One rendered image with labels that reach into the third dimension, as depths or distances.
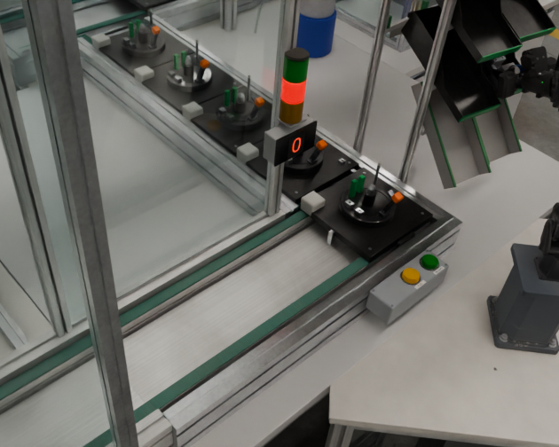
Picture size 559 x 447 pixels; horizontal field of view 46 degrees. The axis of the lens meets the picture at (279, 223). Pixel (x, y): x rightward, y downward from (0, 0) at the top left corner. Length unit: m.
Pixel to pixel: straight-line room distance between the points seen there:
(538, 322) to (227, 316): 0.69
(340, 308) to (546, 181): 0.91
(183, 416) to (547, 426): 0.76
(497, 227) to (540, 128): 2.17
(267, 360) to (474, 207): 0.85
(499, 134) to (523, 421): 0.81
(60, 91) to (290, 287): 1.01
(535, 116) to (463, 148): 2.32
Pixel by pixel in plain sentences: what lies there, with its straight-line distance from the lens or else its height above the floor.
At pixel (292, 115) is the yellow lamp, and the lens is 1.41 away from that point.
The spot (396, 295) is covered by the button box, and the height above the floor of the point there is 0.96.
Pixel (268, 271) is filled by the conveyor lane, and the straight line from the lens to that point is 1.56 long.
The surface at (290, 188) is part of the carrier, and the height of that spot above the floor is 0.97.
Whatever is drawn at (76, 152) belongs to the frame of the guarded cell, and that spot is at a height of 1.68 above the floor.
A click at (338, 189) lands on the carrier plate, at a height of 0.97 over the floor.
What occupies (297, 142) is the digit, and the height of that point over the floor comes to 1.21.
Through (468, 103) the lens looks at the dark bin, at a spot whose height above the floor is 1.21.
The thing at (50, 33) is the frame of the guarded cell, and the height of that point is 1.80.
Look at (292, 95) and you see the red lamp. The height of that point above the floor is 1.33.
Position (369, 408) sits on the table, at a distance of 1.44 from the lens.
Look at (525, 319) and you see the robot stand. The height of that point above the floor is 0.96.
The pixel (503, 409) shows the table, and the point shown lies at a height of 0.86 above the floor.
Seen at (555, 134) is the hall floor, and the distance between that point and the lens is 4.03.
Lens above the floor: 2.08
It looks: 44 degrees down
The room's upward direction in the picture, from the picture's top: 6 degrees clockwise
